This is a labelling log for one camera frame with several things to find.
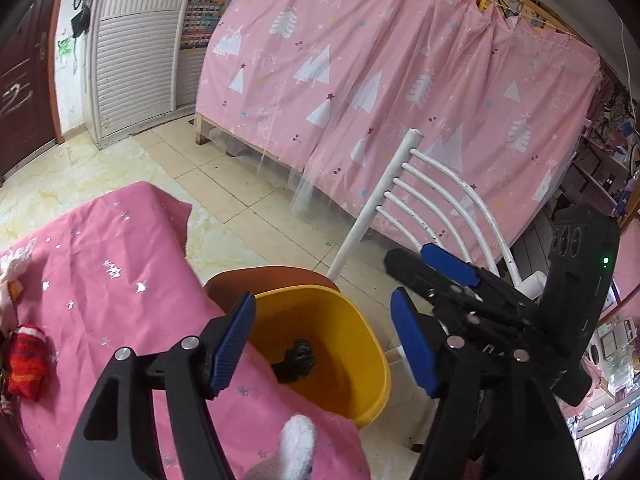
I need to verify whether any dark brown door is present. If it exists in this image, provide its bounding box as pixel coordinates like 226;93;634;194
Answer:
0;0;61;179

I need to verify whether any orange plastic basin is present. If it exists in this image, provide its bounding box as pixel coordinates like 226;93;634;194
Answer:
203;266;340;313

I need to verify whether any white metal chair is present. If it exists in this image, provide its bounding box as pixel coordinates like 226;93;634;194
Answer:
326;128;547;300

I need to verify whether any yellow plastic bin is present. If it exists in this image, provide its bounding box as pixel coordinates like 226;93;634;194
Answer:
250;285;392;429

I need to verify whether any colourful wall chart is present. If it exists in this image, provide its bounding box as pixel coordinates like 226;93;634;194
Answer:
180;0;227;50

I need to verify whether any white louvered wardrobe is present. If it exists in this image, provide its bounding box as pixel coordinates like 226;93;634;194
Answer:
82;0;232;148

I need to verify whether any pink star tablecloth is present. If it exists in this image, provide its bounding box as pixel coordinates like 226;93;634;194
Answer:
17;182;370;479

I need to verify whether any pink tree pattern curtain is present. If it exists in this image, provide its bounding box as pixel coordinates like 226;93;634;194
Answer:
195;0;600;243

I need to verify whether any white gloved left hand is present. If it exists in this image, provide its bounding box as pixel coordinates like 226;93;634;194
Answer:
242;414;317;480

